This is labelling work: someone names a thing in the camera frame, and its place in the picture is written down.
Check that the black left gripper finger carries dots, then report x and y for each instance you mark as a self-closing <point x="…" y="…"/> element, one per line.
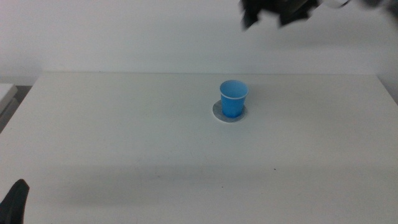
<point x="14" y="205"/>

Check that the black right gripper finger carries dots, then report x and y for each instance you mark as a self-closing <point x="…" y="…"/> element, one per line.
<point x="249" y="15"/>
<point x="295" y="15"/>

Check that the blue plastic cup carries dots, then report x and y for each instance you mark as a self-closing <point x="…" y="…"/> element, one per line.
<point x="232" y="104"/>

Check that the round grey cup mat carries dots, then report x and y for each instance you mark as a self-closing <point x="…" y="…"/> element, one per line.
<point x="217" y="114"/>

